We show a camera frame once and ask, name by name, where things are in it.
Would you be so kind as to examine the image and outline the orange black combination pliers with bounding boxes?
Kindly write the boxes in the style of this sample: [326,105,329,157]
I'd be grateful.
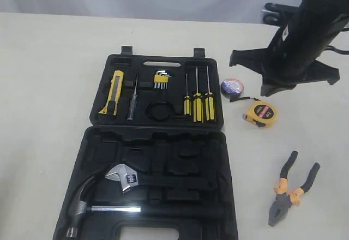
[268,151,321,227]

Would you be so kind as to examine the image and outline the yellow utility knife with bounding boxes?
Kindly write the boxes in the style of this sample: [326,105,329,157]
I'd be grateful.
[99,70,124,116]

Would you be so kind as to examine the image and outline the black cable bundle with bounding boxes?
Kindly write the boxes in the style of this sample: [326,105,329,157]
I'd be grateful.
[326,21,349,56]

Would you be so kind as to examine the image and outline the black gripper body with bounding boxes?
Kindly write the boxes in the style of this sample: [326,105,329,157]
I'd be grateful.
[261,8,348,96]

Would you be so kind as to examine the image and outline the short yellow black screwdriver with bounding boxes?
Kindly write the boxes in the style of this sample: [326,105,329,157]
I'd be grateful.
[184,73,191,115]

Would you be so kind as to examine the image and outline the yellow hex key set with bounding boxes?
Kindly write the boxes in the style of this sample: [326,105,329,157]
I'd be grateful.
[153,70,172,89]

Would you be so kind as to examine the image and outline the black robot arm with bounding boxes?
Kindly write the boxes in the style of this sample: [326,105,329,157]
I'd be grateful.
[229,0,348,97]

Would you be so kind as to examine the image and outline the black plastic tool case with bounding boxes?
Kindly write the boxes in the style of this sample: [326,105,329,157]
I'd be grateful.
[53,46,238,239]

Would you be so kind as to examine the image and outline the steel claw hammer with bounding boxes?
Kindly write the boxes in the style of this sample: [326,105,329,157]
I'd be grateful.
[65,175,141,239]

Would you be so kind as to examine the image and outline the black electrical tape roll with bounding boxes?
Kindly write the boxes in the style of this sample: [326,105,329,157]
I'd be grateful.
[220,79,244,98]

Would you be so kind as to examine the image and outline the middle yellow black screwdriver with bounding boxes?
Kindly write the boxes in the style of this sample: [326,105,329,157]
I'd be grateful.
[193,67,203,123]

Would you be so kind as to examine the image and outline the silver adjustable wrench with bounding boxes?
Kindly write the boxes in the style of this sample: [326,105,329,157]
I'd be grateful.
[105,164,139,192]

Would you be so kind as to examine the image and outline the yellow tape measure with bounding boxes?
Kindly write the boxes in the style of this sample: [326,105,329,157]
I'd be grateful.
[230,97,278,128]

